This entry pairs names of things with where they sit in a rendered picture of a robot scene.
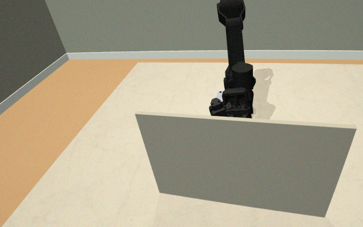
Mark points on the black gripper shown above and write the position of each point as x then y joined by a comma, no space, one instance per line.
241,103

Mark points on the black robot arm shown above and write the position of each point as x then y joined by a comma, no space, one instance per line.
231,13

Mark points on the dark grey flat panel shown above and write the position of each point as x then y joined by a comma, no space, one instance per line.
285,166

